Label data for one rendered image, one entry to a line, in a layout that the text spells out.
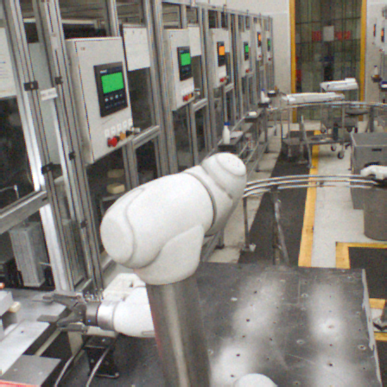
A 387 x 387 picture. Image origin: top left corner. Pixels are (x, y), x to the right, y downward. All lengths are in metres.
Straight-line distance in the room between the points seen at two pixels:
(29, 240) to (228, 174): 1.06
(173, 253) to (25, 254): 1.08
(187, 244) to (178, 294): 0.10
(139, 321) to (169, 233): 0.58
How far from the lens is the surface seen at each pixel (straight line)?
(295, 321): 1.90
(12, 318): 1.69
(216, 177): 0.88
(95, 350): 1.66
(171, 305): 0.87
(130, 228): 0.77
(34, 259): 1.82
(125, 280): 1.84
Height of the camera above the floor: 1.76
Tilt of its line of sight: 18 degrees down
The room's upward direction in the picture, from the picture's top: 5 degrees counter-clockwise
